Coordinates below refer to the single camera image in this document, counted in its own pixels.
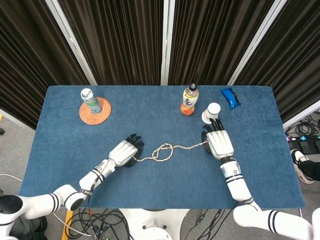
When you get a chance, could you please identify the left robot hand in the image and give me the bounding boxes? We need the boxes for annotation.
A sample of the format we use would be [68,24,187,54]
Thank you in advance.
[108,133,146,168]

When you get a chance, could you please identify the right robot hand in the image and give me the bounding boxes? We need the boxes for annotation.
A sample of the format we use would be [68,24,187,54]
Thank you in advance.
[201,118,235,161]

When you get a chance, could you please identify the beige twisted rope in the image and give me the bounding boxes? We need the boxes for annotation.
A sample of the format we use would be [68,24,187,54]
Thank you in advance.
[133,141,209,163]

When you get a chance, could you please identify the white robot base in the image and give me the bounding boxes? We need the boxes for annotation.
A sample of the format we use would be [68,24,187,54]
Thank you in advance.
[119,207,191,240]

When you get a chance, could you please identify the white paper cup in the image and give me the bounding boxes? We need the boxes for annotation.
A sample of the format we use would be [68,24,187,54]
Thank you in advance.
[201,102,222,124]

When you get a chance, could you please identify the round woven orange coaster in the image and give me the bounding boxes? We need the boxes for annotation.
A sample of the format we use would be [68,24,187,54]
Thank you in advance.
[79,96,112,125]

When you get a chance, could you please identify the blue snack packet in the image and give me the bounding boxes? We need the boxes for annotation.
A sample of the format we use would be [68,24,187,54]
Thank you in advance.
[220,88,242,111]

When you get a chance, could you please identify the blue table cloth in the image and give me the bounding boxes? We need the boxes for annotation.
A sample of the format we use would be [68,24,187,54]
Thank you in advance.
[18,85,306,210]

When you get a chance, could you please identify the orange drink plastic bottle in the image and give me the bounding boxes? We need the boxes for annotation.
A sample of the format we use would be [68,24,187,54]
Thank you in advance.
[180,83,200,117]

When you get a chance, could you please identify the black power strip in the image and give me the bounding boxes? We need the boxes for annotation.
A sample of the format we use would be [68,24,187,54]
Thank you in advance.
[286,135,320,144]

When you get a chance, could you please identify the white sneaker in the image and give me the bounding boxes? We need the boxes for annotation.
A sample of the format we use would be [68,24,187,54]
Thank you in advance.
[290,149,315,185]

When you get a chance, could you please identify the black trouser leg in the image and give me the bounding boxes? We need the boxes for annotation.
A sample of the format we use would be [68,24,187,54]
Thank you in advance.
[298,159,320,181]

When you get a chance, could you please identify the dark brown curtain panel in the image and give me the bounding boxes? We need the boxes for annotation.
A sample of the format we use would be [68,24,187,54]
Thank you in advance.
[234,0,320,123]
[0,0,91,130]
[58,0,166,86]
[168,0,276,86]

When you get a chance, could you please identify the black cable tangle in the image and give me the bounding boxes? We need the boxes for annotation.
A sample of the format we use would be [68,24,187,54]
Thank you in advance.
[66,207,133,240]

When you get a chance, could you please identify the black cable bundle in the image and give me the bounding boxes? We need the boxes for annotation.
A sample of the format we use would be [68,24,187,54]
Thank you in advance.
[189,208,238,240]

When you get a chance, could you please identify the coiled black cables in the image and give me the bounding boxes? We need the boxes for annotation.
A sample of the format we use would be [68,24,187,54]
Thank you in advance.
[285,114,320,137]

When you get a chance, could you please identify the white partition bottom rail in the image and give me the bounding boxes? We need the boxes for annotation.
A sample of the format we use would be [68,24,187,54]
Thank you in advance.
[0,108,36,131]
[282,106,320,130]

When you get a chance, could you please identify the white partition post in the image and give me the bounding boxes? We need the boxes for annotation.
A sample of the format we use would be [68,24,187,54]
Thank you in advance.
[227,0,288,86]
[160,0,176,86]
[44,0,98,86]

